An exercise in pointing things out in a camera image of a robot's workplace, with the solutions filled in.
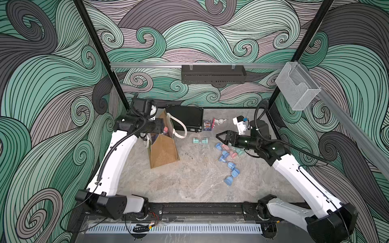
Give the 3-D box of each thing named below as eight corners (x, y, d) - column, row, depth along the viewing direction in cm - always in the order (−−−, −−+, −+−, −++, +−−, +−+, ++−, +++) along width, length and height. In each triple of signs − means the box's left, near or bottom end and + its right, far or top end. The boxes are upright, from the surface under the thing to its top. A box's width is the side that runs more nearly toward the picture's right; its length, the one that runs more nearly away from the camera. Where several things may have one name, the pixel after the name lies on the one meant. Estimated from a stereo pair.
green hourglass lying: (192, 143, 101) (192, 140, 99) (192, 140, 103) (192, 137, 100) (207, 143, 101) (208, 140, 99) (207, 140, 103) (207, 137, 100)
